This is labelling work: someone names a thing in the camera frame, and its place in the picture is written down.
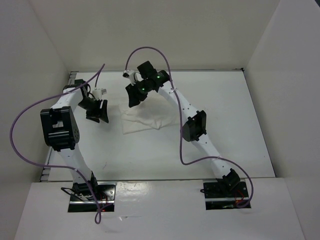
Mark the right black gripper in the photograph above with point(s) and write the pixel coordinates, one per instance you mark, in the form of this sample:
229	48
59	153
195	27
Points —
133	97

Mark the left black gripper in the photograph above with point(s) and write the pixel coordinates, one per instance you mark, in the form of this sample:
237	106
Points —
98	113

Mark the white tank top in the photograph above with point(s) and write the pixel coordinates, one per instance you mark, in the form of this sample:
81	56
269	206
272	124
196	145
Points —
152	114

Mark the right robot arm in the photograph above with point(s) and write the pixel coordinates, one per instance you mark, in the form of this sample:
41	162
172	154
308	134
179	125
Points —
192	121

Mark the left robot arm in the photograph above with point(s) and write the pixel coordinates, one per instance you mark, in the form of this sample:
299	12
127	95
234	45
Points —
61	131

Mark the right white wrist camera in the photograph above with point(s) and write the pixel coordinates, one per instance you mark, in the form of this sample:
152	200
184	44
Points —
131	75

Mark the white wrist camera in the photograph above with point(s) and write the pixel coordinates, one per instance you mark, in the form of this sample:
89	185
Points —
131	75
98	93

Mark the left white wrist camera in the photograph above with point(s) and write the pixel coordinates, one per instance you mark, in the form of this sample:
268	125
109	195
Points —
98	93

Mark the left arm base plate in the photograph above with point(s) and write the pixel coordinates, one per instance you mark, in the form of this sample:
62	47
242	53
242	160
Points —
106	194

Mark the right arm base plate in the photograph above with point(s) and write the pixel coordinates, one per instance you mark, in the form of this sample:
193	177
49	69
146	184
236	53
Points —
215	199

